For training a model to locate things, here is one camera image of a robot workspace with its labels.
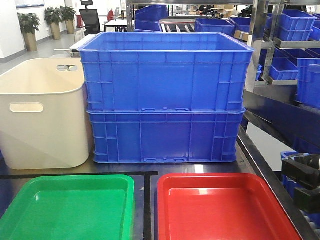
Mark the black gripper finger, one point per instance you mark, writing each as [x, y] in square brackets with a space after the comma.
[307, 200]
[303, 168]

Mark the blue bin lower right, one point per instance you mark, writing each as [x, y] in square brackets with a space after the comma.
[290, 186]

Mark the blue crate right edge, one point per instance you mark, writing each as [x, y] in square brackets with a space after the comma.
[308, 85]

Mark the red plastic tray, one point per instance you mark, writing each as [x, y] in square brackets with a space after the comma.
[220, 206]

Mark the lower stacked blue crate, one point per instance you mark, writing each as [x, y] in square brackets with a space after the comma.
[165, 137]

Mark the stacked blue crate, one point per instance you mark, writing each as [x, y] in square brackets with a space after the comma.
[140, 72]
[165, 137]

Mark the upper stacked blue crate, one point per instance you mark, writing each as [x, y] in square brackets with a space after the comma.
[140, 72]

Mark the green plastic tray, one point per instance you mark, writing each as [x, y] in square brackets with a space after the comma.
[71, 207]

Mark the black office chair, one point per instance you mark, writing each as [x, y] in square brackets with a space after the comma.
[90, 18]

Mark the cream plastic basket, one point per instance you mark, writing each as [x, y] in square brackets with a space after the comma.
[43, 115]

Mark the potted plant right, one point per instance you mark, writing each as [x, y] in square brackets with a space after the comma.
[68, 16]

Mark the potted plant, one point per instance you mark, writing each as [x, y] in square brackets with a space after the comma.
[52, 16]
[68, 16]
[29, 23]

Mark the potted plant middle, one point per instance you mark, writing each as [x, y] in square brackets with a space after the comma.
[52, 16]

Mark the potted plant left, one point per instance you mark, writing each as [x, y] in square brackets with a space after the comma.
[29, 23]

